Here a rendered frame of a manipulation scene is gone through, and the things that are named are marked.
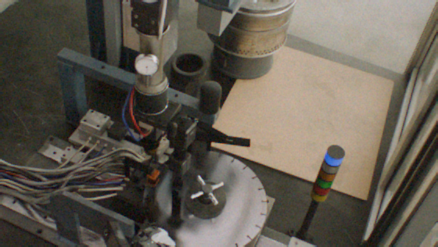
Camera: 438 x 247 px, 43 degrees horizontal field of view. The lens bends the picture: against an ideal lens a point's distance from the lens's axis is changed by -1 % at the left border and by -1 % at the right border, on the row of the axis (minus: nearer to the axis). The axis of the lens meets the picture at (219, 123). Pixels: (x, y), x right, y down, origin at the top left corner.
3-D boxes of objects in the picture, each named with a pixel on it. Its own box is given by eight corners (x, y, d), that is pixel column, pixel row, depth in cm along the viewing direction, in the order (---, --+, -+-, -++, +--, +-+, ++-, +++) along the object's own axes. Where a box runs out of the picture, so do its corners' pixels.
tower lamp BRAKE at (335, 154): (343, 155, 141) (346, 148, 139) (339, 169, 138) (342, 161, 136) (327, 149, 142) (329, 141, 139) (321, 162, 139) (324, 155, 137)
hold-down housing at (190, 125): (193, 168, 141) (198, 114, 126) (182, 180, 138) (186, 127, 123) (175, 157, 142) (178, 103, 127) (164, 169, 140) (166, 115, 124)
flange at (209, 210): (184, 216, 145) (184, 212, 144) (184, 181, 153) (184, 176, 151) (227, 217, 147) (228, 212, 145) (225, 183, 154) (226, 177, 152)
